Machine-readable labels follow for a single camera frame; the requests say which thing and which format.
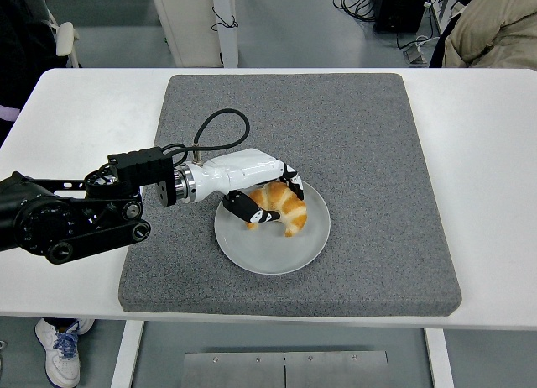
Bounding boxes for person's white shoe blue laces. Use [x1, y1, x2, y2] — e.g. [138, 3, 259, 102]
[34, 318, 81, 385]

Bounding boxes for white furniture post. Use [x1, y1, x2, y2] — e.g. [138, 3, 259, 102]
[149, 0, 240, 69]

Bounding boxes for thin black cable on post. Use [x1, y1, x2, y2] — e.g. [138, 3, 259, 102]
[211, 5, 240, 31]

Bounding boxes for light grey round plate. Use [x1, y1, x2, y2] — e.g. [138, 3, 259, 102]
[214, 173, 331, 275]

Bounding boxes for grey floor power adapter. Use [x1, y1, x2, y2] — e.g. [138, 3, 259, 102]
[403, 34, 429, 64]

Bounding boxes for white chair armrest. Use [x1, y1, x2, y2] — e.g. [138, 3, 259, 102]
[55, 21, 81, 57]

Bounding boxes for black cable bundle on floor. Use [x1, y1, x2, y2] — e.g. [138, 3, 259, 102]
[333, 0, 378, 24]

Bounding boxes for white table leg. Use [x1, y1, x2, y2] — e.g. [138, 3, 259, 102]
[110, 320, 146, 388]
[423, 328, 455, 388]

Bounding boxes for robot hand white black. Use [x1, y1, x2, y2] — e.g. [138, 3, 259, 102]
[187, 148, 309, 228]

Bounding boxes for golden croissant bread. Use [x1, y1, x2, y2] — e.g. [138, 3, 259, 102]
[245, 181, 309, 238]

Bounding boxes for person in beige jacket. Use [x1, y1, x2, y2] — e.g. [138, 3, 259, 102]
[428, 0, 537, 70]

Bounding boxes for person in dark clothing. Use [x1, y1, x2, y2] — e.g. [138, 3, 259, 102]
[0, 0, 60, 149]

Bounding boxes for grey foam mat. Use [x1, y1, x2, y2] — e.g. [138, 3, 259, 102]
[117, 72, 463, 318]

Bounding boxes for black equipment box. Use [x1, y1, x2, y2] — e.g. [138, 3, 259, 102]
[373, 0, 433, 33]

